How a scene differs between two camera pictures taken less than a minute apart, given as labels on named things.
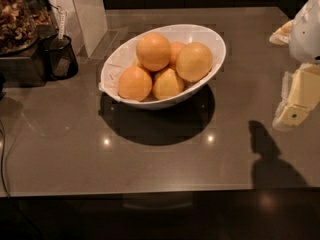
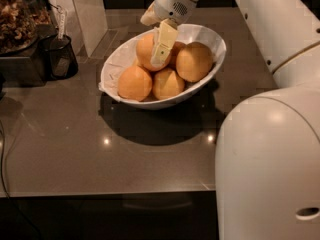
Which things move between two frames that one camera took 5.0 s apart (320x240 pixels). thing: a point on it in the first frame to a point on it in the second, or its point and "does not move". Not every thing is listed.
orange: (153, 51) does not move
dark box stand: (24, 68) does not move
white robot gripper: (306, 34) to (170, 4)
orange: (167, 83) does not move
